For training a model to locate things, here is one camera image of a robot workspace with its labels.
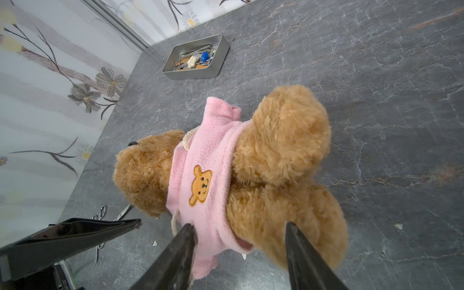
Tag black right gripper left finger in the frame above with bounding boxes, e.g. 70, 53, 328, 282
131, 224, 197, 290

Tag metal instrument tray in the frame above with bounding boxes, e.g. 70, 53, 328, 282
162, 34, 230, 80

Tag brown teddy bear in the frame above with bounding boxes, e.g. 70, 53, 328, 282
113, 85, 348, 269

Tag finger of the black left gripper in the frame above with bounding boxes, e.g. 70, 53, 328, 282
1, 217, 141, 281

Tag steel surgical scissors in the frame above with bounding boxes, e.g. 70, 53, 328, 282
91, 202, 134, 267

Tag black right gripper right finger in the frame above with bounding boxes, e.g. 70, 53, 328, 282
285, 222, 348, 290

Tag pink teddy hoodie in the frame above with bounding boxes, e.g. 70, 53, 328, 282
166, 97, 253, 280

